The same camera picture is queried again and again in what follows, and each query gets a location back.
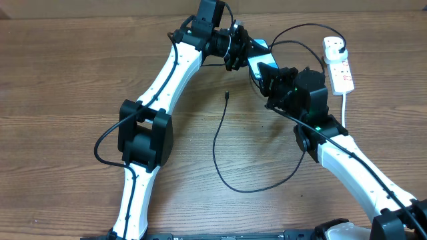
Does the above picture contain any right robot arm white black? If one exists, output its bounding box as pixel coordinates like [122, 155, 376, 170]
[254, 63, 426, 239]

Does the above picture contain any blue Galaxy smartphone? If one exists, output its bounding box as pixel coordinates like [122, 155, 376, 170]
[248, 53, 278, 81]

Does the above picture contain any white power strip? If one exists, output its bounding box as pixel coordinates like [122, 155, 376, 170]
[322, 36, 354, 95]

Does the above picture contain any white charger plug adapter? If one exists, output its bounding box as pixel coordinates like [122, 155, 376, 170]
[324, 46, 348, 65]

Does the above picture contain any black USB charging cable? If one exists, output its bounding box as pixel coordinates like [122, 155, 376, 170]
[212, 23, 348, 194]

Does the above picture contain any white power strip cord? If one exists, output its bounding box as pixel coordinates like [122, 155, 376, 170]
[340, 93, 348, 129]

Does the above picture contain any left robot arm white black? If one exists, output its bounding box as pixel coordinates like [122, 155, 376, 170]
[108, 1, 253, 239]

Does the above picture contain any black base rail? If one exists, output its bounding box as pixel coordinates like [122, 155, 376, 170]
[79, 228, 334, 240]

